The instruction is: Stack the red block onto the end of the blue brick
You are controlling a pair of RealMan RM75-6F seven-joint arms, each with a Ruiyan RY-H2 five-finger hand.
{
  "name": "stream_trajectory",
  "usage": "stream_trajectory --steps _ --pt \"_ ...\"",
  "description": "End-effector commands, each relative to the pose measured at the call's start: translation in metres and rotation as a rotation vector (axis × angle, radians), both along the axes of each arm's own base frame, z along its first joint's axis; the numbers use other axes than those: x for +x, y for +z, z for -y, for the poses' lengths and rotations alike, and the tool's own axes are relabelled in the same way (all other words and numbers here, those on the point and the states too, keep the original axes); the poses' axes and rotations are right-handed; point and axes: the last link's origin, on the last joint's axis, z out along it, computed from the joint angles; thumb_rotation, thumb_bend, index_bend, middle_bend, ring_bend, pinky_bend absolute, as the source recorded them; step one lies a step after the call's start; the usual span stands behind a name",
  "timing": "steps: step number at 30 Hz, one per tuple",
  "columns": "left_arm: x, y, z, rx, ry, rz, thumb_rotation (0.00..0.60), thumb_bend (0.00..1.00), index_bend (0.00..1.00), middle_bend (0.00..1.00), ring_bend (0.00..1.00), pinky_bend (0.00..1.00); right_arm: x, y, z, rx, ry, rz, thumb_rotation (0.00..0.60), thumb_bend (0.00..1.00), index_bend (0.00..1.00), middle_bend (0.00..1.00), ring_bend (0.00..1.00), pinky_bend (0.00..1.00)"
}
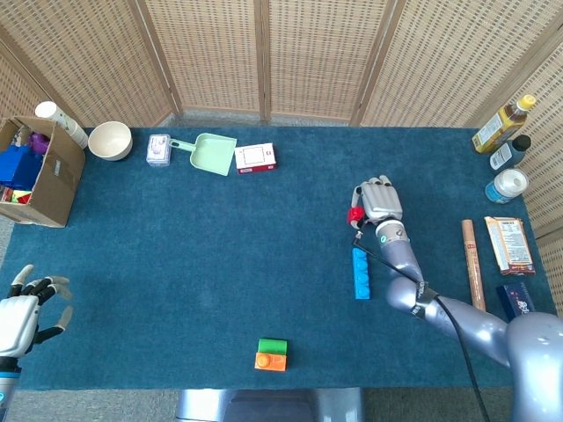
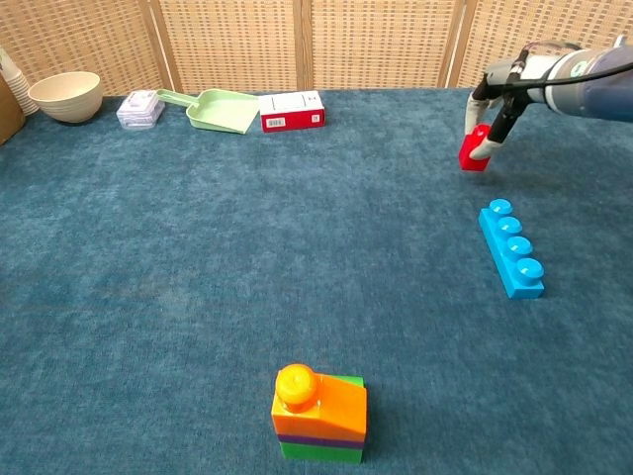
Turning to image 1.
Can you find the silver robot torso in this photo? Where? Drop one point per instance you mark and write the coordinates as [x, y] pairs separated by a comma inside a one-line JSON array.
[[268, 406]]

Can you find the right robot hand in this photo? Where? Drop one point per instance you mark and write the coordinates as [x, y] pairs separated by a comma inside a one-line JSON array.
[[382, 200]]

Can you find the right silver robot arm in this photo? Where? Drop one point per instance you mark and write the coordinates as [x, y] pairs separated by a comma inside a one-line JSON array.
[[528, 351]]

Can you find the clear plastic box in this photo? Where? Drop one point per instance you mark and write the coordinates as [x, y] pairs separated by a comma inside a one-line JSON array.
[[158, 150]]

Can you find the green toy block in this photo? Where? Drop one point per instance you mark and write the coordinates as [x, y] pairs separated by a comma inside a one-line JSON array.
[[272, 345]]

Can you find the orange sloped toy block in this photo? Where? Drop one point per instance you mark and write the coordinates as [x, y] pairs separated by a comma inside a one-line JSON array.
[[270, 361]]

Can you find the blue table cloth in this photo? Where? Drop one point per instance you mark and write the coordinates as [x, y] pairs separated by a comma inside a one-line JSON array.
[[176, 264]]

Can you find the dark blue carton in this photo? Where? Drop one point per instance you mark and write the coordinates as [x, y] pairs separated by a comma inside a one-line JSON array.
[[516, 301]]

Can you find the dark blue bottle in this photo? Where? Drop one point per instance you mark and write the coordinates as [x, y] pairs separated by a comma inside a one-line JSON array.
[[510, 154]]

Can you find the wooden rolling pin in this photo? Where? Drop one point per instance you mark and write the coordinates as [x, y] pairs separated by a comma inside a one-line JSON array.
[[474, 268]]

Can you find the orange snack packet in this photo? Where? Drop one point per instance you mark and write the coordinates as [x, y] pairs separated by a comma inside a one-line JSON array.
[[510, 246]]

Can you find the paper cups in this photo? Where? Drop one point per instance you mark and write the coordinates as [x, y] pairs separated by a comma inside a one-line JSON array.
[[55, 115]]

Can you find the white-capped blue jar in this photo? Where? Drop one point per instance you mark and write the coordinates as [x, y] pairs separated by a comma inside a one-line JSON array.
[[508, 184]]

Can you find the red and white carton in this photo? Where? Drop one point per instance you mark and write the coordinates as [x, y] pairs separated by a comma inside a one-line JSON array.
[[255, 157]]

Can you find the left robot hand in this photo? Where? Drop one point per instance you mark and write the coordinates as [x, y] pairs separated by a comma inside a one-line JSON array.
[[17, 321]]

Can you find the brown cardboard box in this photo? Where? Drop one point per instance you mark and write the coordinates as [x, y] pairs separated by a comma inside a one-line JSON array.
[[57, 189]]

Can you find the light green dustpan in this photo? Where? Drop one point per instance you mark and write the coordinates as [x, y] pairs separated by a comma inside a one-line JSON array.
[[213, 154]]

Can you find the purple toy piece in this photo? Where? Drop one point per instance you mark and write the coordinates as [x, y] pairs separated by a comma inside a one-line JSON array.
[[38, 143]]

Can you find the red toy block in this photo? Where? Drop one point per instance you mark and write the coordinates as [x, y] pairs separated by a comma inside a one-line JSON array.
[[355, 214]]

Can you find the woven bamboo folding screen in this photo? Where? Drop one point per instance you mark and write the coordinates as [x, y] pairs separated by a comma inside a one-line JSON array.
[[308, 53]]

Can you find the long blue four-stud block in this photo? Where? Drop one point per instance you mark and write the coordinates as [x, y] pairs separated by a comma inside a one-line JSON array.
[[361, 274]]

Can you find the blue toy blocks pile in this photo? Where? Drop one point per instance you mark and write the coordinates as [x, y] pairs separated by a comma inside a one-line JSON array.
[[19, 167]]

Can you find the red and yellow toy pieces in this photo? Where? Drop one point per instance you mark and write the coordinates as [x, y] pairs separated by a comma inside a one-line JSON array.
[[17, 196]]

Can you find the beige ceramic bowl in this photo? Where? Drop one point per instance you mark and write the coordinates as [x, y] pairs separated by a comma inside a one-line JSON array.
[[110, 140]]

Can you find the yellow-capped tea bottle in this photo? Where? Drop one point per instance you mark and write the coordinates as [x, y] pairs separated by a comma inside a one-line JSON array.
[[499, 129]]

